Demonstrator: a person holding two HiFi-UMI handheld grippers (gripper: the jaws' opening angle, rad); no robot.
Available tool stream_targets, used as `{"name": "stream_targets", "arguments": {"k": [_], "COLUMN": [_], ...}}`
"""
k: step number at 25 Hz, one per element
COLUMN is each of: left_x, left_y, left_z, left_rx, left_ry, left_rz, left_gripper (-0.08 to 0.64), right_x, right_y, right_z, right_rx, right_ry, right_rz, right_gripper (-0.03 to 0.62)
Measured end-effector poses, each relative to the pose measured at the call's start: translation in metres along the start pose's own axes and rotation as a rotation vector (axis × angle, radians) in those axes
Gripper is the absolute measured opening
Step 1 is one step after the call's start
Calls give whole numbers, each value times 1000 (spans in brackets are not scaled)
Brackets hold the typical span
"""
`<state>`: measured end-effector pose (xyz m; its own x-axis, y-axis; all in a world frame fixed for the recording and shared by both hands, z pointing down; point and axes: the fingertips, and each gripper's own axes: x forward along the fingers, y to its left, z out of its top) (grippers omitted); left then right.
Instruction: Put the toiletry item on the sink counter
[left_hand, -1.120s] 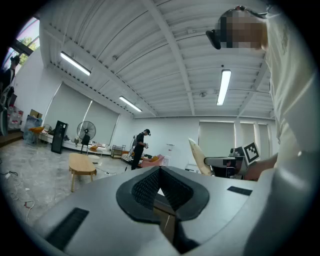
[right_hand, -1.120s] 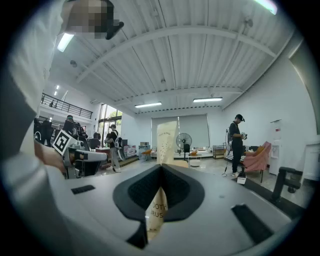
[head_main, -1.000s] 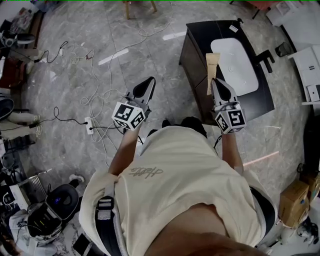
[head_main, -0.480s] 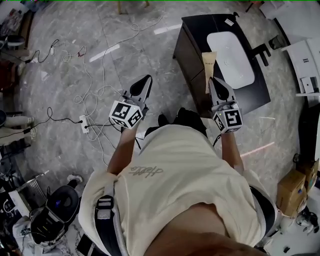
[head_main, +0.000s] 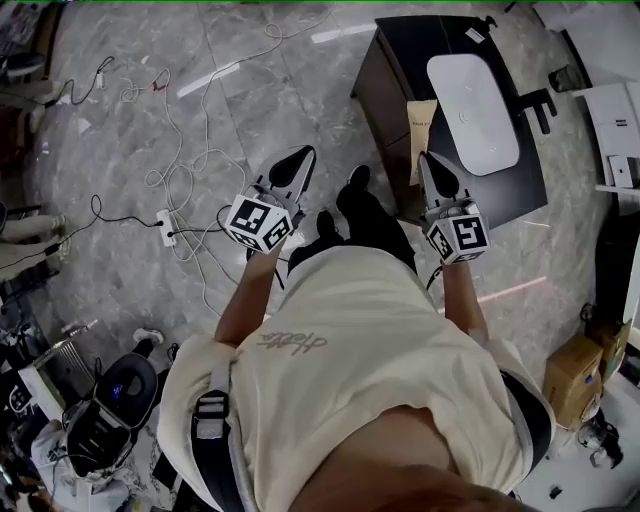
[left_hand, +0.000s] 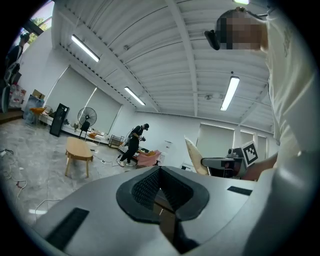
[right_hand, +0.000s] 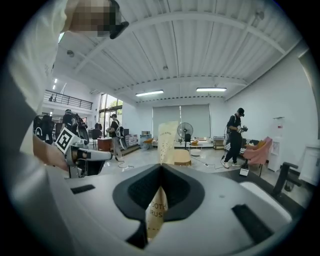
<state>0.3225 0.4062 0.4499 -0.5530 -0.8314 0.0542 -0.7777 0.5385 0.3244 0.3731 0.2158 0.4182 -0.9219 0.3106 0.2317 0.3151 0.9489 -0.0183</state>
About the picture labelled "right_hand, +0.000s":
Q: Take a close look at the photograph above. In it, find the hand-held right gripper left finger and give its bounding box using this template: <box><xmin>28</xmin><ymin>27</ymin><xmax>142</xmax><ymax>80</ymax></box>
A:
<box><xmin>46</xmin><ymin>163</ymin><xmax>163</xmax><ymax>256</ymax></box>

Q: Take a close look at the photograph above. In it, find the black box on table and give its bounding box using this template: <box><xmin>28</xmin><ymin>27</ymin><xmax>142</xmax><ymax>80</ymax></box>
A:
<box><xmin>272</xmin><ymin>161</ymin><xmax>302</xmax><ymax>198</ymax></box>

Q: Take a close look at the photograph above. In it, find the orange chair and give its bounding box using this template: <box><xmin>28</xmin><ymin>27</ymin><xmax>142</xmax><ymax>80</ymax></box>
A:
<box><xmin>143</xmin><ymin>136</ymin><xmax>155</xmax><ymax>151</ymax></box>

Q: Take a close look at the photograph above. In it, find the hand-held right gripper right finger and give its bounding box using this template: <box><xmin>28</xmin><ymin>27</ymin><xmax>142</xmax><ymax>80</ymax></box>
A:
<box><xmin>148</xmin><ymin>163</ymin><xmax>293</xmax><ymax>256</ymax></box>

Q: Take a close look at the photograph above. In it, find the white cube dispenser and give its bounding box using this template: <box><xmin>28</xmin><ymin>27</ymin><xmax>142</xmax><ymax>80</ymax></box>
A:
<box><xmin>239</xmin><ymin>159</ymin><xmax>250</xmax><ymax>177</ymax></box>

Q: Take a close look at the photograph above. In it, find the person's left hand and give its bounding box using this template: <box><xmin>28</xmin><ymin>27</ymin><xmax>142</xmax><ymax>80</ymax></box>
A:
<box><xmin>71</xmin><ymin>149</ymin><xmax>91</xmax><ymax>162</ymax></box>

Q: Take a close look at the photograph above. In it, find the brown desk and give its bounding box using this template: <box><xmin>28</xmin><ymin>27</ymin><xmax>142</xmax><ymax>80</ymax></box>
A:
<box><xmin>96</xmin><ymin>137</ymin><xmax>112</xmax><ymax>153</ymax></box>

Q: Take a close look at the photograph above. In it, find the black floor cable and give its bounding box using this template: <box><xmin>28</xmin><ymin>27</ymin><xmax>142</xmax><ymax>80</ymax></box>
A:
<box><xmin>115</xmin><ymin>159</ymin><xmax>135</xmax><ymax>170</ymax></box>

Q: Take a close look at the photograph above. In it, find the cream t-shirt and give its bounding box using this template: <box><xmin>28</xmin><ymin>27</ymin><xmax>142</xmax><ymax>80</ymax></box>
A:
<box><xmin>4</xmin><ymin>0</ymin><xmax>83</xmax><ymax>256</ymax></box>

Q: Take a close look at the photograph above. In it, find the black mezzanine railing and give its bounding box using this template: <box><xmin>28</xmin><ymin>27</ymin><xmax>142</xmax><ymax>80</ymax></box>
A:
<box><xmin>44</xmin><ymin>89</ymin><xmax>94</xmax><ymax>110</ymax></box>

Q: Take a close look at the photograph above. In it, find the floor cable with plug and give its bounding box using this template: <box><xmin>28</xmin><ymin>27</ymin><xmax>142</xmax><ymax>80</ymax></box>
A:
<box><xmin>196</xmin><ymin>159</ymin><xmax>226</xmax><ymax>171</ymax></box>

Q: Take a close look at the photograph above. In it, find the person's left forearm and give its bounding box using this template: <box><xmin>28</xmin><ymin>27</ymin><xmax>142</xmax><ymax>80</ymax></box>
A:
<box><xmin>32</xmin><ymin>134</ymin><xmax>69</xmax><ymax>171</ymax></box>

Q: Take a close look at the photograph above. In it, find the person's head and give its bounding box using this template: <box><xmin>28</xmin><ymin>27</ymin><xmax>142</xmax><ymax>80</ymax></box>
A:
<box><xmin>67</xmin><ymin>0</ymin><xmax>118</xmax><ymax>38</ymax></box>

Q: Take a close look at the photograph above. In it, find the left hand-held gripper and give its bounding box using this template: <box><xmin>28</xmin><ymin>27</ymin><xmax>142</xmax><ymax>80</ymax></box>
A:
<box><xmin>55</xmin><ymin>126</ymin><xmax>113</xmax><ymax>179</ymax></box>

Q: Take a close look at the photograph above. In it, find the metal shelf rack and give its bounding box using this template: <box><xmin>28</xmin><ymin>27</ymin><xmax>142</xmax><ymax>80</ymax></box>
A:
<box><xmin>212</xmin><ymin>135</ymin><xmax>226</xmax><ymax>151</ymax></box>

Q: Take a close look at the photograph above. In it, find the round white coffee table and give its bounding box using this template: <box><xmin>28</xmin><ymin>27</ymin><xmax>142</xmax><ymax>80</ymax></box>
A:
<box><xmin>188</xmin><ymin>142</ymin><xmax>204</xmax><ymax>157</ymax></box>

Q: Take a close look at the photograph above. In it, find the beige tube packet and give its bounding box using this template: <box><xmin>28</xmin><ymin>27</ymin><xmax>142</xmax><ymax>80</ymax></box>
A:
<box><xmin>146</xmin><ymin>121</ymin><xmax>180</xmax><ymax>240</ymax></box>

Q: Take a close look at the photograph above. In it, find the black head-worn camera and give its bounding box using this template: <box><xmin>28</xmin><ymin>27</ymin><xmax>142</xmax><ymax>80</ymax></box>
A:
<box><xmin>109</xmin><ymin>0</ymin><xmax>130</xmax><ymax>40</ymax></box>

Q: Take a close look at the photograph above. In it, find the dark striped sofa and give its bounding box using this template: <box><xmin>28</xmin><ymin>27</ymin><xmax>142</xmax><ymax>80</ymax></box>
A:
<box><xmin>240</xmin><ymin>138</ymin><xmax>262</xmax><ymax>151</ymax></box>

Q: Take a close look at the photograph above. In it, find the pink armchair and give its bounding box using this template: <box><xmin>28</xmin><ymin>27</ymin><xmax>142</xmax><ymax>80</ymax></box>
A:
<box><xmin>243</xmin><ymin>136</ymin><xmax>273</xmax><ymax>171</ymax></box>

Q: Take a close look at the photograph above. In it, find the white water dispenser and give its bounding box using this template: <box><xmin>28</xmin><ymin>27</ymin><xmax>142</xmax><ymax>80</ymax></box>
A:
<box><xmin>268</xmin><ymin>116</ymin><xmax>285</xmax><ymax>173</ymax></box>

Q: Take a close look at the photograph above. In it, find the white cabinet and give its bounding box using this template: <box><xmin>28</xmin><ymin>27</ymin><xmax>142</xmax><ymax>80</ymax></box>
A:
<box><xmin>298</xmin><ymin>145</ymin><xmax>320</xmax><ymax>186</ymax></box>

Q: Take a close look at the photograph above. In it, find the black standing fan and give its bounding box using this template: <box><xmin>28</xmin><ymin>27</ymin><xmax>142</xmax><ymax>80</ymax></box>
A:
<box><xmin>176</xmin><ymin>121</ymin><xmax>194</xmax><ymax>151</ymax></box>

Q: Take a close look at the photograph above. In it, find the ceiling tube light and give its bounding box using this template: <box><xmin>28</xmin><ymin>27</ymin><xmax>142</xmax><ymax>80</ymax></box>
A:
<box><xmin>195</xmin><ymin>87</ymin><xmax>228</xmax><ymax>93</ymax></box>
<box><xmin>135</xmin><ymin>90</ymin><xmax>165</xmax><ymax>97</ymax></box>

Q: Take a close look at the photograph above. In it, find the grey window blind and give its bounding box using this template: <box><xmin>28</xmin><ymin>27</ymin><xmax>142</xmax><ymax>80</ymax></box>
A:
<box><xmin>180</xmin><ymin>104</ymin><xmax>211</xmax><ymax>138</ymax></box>

